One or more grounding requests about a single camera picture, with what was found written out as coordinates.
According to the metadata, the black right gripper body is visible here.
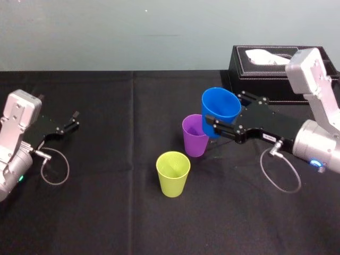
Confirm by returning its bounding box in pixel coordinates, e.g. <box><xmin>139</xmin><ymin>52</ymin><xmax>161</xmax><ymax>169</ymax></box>
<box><xmin>233</xmin><ymin>101</ymin><xmax>307</xmax><ymax>157</ymax></box>

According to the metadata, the thin gripper cable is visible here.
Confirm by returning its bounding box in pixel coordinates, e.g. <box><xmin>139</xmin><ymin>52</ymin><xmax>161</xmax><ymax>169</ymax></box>
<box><xmin>259</xmin><ymin>139</ymin><xmax>302</xmax><ymax>194</ymax></box>
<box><xmin>33</xmin><ymin>147</ymin><xmax>71</xmax><ymax>186</ymax></box>

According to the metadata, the blue plastic cup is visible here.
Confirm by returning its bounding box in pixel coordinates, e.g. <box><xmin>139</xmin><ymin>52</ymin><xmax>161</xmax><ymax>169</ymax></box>
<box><xmin>201</xmin><ymin>88</ymin><xmax>242</xmax><ymax>139</ymax></box>

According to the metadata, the white tissue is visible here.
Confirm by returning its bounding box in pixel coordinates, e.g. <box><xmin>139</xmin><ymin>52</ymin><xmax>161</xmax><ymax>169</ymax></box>
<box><xmin>244</xmin><ymin>48</ymin><xmax>292</xmax><ymax>66</ymax></box>

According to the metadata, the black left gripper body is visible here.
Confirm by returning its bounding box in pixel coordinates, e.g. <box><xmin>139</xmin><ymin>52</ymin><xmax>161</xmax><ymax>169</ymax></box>
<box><xmin>22</xmin><ymin>114</ymin><xmax>65</xmax><ymax>152</ymax></box>

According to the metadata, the green plastic cup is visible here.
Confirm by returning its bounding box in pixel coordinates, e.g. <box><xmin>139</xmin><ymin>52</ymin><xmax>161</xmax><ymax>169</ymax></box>
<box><xmin>155</xmin><ymin>151</ymin><xmax>191</xmax><ymax>198</ymax></box>

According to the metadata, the black leather tissue box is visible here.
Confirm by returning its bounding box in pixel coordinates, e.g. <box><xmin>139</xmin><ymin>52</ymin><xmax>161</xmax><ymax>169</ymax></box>
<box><xmin>228</xmin><ymin>45</ymin><xmax>340</xmax><ymax>103</ymax></box>

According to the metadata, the thin right gripper cable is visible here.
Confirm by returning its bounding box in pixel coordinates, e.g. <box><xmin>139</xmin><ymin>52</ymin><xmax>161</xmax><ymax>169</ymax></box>
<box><xmin>259</xmin><ymin>139</ymin><xmax>302</xmax><ymax>194</ymax></box>

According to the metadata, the thin left gripper cable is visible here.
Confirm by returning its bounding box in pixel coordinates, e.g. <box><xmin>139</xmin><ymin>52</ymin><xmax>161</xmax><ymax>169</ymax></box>
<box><xmin>33</xmin><ymin>147</ymin><xmax>71</xmax><ymax>186</ymax></box>

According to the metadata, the black table cloth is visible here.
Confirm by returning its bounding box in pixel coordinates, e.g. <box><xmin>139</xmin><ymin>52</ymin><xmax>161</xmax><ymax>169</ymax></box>
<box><xmin>0</xmin><ymin>70</ymin><xmax>340</xmax><ymax>255</ymax></box>

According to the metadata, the purple plastic cup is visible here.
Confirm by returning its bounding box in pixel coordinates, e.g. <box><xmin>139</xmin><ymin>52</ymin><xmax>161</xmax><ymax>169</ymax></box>
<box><xmin>182</xmin><ymin>114</ymin><xmax>211</xmax><ymax>158</ymax></box>

